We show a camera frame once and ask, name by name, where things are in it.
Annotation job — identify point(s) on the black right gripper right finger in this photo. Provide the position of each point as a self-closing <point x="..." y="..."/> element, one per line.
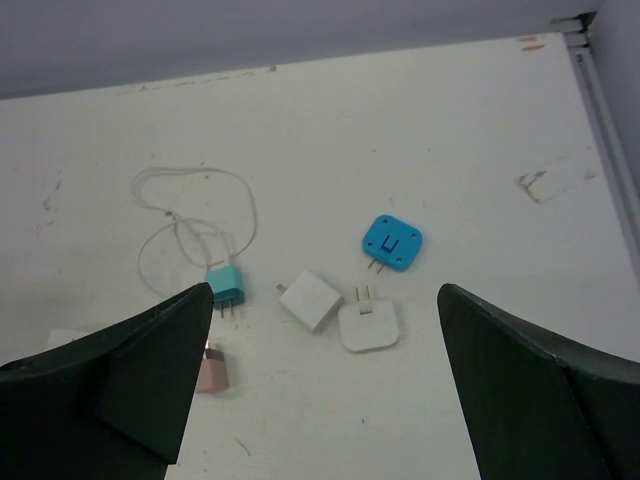
<point x="538" y="405"/>

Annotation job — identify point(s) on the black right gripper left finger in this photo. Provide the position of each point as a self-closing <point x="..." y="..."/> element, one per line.
<point x="111" y="405"/>

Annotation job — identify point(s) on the white cube socket adapter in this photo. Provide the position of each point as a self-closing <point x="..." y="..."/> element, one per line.
<point x="60" y="337"/>

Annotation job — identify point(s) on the pink small plug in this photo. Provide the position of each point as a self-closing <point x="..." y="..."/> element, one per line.
<point x="213" y="374"/>

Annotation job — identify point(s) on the teal usb charger plug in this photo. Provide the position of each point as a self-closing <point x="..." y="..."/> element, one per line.
<point x="228" y="288"/>

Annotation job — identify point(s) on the white plug adapter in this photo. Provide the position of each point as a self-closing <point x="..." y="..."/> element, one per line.
<point x="369" y="323"/>

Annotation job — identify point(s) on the white long usb charger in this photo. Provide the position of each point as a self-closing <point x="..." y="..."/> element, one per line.
<point x="309" y="299"/>

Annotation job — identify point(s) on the blue plug adapter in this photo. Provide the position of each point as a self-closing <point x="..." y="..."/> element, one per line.
<point x="391" y="243"/>

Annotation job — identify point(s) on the aluminium right side rail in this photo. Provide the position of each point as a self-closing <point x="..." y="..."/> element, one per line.
<point x="575" y="30"/>

